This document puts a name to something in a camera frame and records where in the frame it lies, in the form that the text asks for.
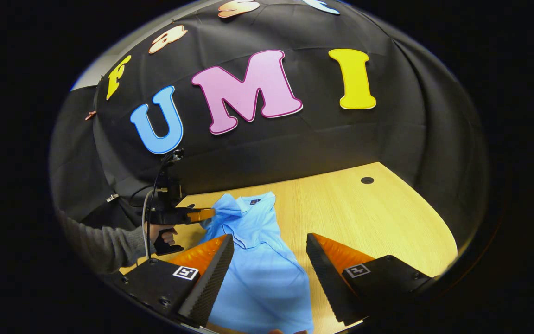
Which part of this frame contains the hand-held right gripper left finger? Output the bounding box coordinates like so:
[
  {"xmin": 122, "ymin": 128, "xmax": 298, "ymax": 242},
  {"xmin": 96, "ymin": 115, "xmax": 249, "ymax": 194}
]
[{"xmin": 119, "ymin": 233, "xmax": 235, "ymax": 328}]

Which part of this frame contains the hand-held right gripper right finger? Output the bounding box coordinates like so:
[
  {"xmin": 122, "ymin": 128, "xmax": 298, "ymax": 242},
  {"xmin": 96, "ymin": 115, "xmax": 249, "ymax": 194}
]
[{"xmin": 305, "ymin": 233, "xmax": 434, "ymax": 325}]

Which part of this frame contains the light blue T-shirt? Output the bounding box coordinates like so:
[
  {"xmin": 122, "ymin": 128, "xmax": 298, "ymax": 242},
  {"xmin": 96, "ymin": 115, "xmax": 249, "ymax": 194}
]
[{"xmin": 200, "ymin": 191, "xmax": 315, "ymax": 334}]

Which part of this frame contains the black backdrop cloth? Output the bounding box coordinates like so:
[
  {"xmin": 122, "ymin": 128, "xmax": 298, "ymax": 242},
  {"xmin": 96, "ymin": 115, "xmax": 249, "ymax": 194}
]
[{"xmin": 49, "ymin": 0, "xmax": 490, "ymax": 260}]

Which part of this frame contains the grey cable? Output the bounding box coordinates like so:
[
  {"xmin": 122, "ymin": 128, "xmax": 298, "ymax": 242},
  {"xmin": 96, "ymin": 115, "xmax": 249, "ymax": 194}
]
[{"xmin": 141, "ymin": 187, "xmax": 155, "ymax": 260}]

